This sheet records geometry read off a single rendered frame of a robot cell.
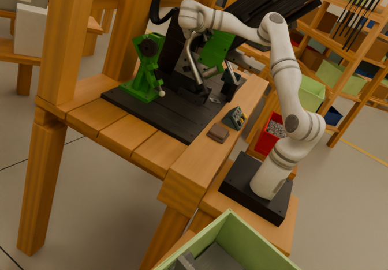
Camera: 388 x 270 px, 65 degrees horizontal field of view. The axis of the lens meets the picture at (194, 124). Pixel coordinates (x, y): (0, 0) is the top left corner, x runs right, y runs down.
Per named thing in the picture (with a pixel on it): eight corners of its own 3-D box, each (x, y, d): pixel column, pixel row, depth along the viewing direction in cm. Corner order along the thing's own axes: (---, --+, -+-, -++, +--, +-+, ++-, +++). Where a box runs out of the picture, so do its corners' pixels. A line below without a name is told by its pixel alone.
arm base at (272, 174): (275, 189, 112) (301, 155, 103) (269, 203, 104) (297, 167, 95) (253, 175, 114) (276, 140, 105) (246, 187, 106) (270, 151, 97)
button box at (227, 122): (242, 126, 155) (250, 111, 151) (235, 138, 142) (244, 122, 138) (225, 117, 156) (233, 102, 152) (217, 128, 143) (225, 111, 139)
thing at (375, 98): (370, 97, 788) (381, 82, 767) (392, 113, 722) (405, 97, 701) (334, 85, 750) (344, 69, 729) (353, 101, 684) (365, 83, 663)
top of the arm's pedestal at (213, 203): (294, 205, 124) (299, 198, 122) (284, 262, 96) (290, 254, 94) (224, 165, 130) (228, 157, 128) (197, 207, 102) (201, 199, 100)
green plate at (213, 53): (220, 72, 155) (240, 33, 150) (217, 71, 147) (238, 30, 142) (200, 62, 156) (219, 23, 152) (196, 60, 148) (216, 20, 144)
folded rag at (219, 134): (213, 127, 135) (215, 122, 134) (228, 136, 133) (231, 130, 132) (205, 135, 126) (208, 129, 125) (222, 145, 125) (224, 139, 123)
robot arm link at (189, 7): (181, -1, 115) (217, 7, 116) (177, 23, 117) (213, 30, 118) (182, -5, 108) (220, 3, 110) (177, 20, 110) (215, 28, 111)
